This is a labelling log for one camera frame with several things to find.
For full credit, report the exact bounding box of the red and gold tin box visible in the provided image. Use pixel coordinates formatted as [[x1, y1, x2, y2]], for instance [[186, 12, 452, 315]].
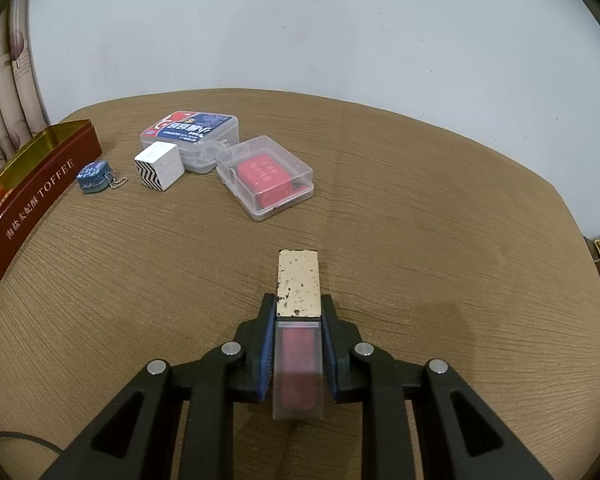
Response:
[[0, 119, 103, 290]]

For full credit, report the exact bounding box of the floral beige curtain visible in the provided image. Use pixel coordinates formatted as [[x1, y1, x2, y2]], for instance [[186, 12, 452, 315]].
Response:
[[0, 0, 51, 181]]

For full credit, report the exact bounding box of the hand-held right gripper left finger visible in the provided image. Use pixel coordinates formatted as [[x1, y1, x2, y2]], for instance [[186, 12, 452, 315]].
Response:
[[42, 294, 277, 480]]

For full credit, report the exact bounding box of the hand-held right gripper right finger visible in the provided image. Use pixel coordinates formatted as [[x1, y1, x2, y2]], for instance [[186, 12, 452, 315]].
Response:
[[324, 295, 553, 480]]

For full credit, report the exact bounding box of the black cable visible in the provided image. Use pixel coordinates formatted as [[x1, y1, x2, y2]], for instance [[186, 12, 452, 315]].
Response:
[[0, 431, 61, 456]]

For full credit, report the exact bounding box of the small blue keychain tin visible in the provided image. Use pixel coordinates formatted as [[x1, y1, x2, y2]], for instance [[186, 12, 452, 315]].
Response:
[[77, 160, 129, 194]]

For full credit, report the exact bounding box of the clear box with red insert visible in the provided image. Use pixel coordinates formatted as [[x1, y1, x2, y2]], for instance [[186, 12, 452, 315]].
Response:
[[216, 135, 315, 222]]

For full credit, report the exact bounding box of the clear box with blue label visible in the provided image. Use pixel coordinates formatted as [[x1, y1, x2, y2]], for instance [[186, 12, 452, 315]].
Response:
[[140, 110, 240, 174]]

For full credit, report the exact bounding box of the white zigzag cube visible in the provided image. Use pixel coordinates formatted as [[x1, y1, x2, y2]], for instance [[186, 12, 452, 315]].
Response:
[[134, 142, 185, 193]]

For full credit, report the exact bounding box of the gold and pink lipstick case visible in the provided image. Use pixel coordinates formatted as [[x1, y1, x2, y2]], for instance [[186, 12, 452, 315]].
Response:
[[271, 249, 326, 420]]

